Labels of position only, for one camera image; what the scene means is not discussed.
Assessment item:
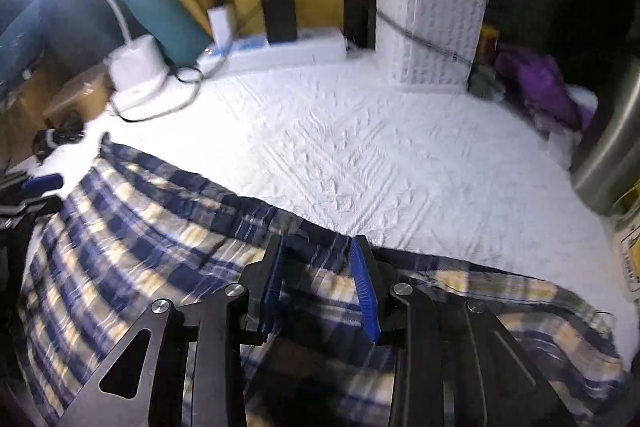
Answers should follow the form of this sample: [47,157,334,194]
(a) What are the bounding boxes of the blue yellow plaid pants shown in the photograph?
[16,132,633,427]

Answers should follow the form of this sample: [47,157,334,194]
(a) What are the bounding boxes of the brown lidded container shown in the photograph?
[43,64,113,127]

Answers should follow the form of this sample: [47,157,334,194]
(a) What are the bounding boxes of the white desk lamp base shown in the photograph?
[105,35,169,109]

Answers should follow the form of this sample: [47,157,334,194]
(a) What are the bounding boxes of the white power strip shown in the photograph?
[196,27,347,76]

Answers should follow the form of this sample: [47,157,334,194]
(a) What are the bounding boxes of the white perforated storage basket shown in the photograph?
[374,0,486,93]

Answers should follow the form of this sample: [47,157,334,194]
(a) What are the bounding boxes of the purple cloth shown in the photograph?
[494,43,593,131]

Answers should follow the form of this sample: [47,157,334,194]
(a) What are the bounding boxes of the white charger plug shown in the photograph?
[207,3,236,49]

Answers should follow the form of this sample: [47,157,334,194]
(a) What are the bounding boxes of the stainless steel tumbler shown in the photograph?
[570,55,639,216]

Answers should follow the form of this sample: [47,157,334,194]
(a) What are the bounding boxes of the black power adapter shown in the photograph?
[262,0,297,44]

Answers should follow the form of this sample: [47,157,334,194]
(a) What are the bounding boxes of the white cartoon mug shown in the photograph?
[613,210,640,301]

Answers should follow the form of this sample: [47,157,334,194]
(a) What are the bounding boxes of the black coiled cable bundle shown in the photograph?
[31,110,87,160]

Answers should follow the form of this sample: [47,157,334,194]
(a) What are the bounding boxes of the black lamp power cable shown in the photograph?
[104,56,231,124]

